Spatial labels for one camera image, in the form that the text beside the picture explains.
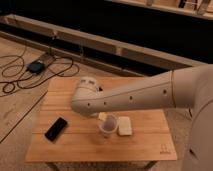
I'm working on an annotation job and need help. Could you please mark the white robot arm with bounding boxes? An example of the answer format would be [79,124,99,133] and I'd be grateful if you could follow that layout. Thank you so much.
[71,64,213,171]

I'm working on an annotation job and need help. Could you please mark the white sponge block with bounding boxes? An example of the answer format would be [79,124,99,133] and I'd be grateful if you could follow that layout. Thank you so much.
[118,116,132,136]

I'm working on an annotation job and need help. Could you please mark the black rectangular phone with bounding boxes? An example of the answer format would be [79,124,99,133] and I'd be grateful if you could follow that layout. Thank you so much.
[45,117,68,141]

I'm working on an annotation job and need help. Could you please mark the wooden side table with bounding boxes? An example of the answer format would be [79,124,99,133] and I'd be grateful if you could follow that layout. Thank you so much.
[26,77,177,162]

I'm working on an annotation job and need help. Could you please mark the black power adapter box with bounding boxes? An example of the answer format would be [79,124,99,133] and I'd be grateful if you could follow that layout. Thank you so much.
[27,61,45,74]

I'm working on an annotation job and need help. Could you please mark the long wooden frame rail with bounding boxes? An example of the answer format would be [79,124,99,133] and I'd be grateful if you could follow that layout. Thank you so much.
[0,14,205,75]

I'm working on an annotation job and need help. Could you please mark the black floor cables left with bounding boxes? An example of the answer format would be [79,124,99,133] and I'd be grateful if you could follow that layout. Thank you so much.
[0,43,80,144]

